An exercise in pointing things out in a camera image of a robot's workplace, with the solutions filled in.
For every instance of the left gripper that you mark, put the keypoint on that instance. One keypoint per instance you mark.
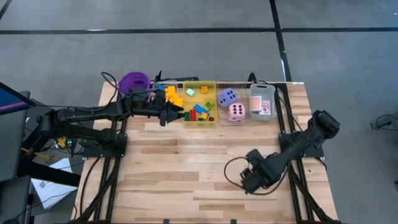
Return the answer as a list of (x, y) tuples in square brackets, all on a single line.
[(160, 107)]

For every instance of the dark green toy brick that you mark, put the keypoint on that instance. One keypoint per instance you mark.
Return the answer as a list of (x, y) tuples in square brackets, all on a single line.
[(187, 116)]

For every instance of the purple foam dice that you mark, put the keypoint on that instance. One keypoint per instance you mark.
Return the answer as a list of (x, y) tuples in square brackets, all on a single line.
[(227, 97)]

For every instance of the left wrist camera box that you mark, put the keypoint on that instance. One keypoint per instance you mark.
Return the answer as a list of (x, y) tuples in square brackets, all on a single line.
[(140, 94)]

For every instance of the small clear plastic bin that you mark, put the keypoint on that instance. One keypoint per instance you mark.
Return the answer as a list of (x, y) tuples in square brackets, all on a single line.
[(169, 83)]

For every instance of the lime green toy brick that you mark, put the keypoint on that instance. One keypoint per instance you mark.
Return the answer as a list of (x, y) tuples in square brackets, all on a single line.
[(209, 105)]

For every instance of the pink foam dice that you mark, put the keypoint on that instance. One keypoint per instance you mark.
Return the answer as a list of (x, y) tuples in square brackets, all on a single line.
[(237, 112)]

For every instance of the yellow translucent plastic bin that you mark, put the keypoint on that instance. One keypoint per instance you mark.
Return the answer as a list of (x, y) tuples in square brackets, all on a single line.
[(199, 99)]

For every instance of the large blue toy brick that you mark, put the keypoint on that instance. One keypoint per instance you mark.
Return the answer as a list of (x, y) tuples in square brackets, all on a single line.
[(161, 88)]

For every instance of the black aluminium frame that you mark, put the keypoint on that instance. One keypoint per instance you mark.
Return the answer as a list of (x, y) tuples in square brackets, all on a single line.
[(113, 186), (293, 193)]

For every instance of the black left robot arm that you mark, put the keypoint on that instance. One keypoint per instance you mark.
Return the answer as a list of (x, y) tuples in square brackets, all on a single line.
[(90, 118)]

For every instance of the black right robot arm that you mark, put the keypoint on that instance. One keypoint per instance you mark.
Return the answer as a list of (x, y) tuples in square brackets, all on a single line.
[(304, 140)]

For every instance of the blue screen monitor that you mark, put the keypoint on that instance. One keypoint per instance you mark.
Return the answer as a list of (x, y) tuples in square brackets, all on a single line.
[(12, 99)]

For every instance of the yellow plug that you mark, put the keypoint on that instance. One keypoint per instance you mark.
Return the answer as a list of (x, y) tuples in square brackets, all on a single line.
[(62, 143)]

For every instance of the tan brown cylinder toy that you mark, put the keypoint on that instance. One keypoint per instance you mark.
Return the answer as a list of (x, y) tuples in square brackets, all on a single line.
[(211, 119)]

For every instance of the red toy brick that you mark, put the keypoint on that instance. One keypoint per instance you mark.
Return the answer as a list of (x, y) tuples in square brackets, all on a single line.
[(193, 114)]

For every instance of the dark grey cabinet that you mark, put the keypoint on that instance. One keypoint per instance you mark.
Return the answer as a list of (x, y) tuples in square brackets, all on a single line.
[(12, 146)]

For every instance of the small yellow toy brick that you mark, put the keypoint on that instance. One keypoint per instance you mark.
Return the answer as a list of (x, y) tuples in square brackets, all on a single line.
[(178, 102)]

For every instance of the white paper sheets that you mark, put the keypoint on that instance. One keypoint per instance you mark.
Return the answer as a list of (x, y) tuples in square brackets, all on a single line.
[(53, 189)]

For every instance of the small teal toy brick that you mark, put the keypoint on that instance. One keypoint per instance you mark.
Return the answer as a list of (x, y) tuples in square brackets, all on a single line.
[(190, 92)]

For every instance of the purple plastic bucket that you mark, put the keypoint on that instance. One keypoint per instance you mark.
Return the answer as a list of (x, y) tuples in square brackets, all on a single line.
[(133, 81)]

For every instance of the large clear plastic bin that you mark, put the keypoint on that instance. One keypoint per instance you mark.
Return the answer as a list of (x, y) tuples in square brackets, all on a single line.
[(242, 93)]

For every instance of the white frosted plastic bin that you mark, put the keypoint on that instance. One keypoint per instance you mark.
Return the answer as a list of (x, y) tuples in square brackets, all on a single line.
[(262, 90)]

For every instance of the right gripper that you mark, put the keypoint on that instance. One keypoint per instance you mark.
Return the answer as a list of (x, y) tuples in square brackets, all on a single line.
[(261, 175)]

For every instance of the black frame cross bar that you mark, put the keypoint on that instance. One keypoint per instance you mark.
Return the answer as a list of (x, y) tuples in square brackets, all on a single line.
[(183, 79)]

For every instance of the small orange toy brick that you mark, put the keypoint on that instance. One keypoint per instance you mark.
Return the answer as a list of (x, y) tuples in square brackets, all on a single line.
[(204, 90)]

